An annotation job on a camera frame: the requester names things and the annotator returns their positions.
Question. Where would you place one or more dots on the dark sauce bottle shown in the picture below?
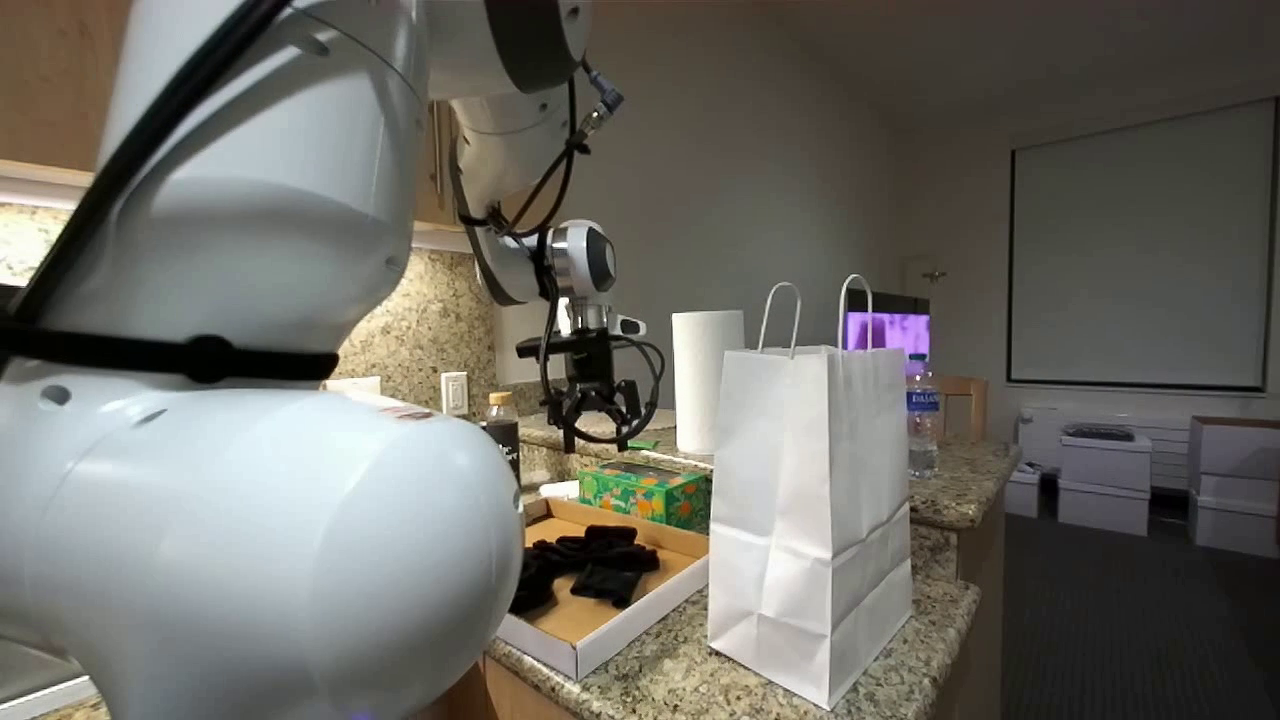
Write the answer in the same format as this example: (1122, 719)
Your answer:
(502, 433)

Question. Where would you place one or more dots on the black sock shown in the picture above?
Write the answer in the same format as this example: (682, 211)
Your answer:
(537, 581)
(603, 541)
(617, 581)

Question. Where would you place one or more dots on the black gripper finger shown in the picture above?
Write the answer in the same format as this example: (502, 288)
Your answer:
(621, 414)
(570, 417)

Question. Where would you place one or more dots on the clear water bottle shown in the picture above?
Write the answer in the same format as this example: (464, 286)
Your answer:
(925, 420)

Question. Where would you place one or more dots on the white paper carrier bag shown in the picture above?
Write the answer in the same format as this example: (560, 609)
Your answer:
(815, 533)

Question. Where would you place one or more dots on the wrist mounted camera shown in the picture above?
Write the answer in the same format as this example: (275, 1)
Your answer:
(617, 325)

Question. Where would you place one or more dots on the small white storage box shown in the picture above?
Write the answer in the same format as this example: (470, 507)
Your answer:
(1020, 489)

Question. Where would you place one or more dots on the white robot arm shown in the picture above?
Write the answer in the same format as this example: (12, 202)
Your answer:
(266, 533)

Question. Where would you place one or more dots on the wooden chair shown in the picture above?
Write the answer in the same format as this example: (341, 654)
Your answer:
(967, 405)

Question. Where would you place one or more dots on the lit flat screen monitor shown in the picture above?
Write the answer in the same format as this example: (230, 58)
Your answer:
(890, 331)

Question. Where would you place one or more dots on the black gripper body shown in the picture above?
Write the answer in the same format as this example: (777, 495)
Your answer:
(586, 360)

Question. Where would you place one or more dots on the white paper towel roll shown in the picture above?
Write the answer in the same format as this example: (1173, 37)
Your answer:
(707, 386)

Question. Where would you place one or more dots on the green patterned tissue box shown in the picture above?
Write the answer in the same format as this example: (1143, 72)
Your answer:
(654, 499)

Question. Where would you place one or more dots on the white projection screen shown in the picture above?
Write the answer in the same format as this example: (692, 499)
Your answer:
(1143, 246)

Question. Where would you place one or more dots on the cardboard tray with white rim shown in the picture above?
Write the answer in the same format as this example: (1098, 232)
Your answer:
(613, 633)

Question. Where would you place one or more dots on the small white cup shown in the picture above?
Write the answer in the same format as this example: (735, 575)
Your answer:
(454, 395)

